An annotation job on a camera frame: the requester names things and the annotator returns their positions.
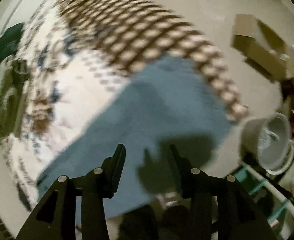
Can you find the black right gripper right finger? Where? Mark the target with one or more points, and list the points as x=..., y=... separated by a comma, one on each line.
x=217, y=204

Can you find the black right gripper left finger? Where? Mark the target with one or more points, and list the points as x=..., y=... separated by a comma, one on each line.
x=54, y=215

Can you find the blue denim jeans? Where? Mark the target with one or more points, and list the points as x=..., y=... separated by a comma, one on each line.
x=167, y=103

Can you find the teal and white rack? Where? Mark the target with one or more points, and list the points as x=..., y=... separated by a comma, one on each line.
x=275, y=205

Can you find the white plastic bucket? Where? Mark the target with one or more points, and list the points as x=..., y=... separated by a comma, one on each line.
x=269, y=140

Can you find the olive green pillow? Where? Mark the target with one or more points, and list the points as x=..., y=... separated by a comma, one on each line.
x=13, y=74

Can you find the open cardboard box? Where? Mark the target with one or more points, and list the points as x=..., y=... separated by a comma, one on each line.
x=260, y=44

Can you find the floral and checkered bed blanket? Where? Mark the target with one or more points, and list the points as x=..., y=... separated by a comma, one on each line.
x=80, y=54

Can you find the dark green cloth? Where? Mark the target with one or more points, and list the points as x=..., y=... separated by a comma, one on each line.
x=9, y=41

